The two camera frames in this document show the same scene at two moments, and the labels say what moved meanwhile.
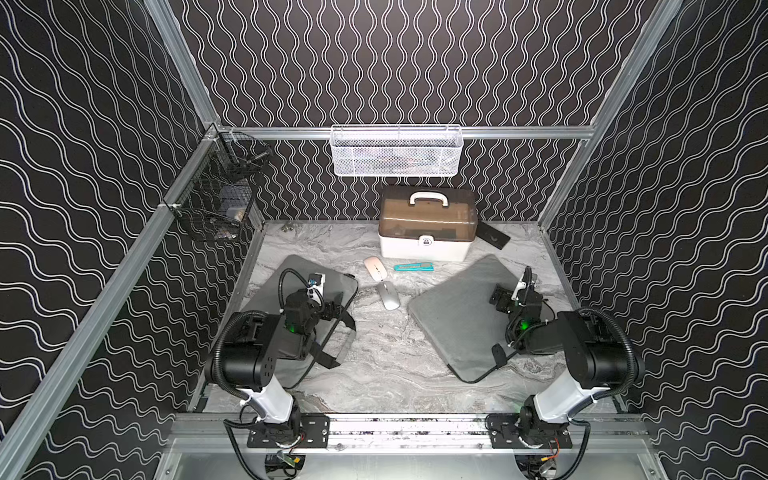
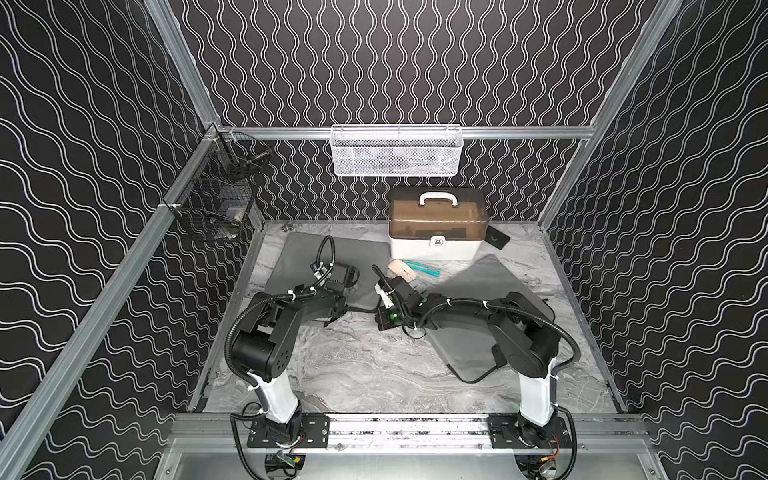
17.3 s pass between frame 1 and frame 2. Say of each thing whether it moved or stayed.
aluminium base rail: stayed
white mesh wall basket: stayed
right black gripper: moved
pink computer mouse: moved
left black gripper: moved
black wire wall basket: stayed
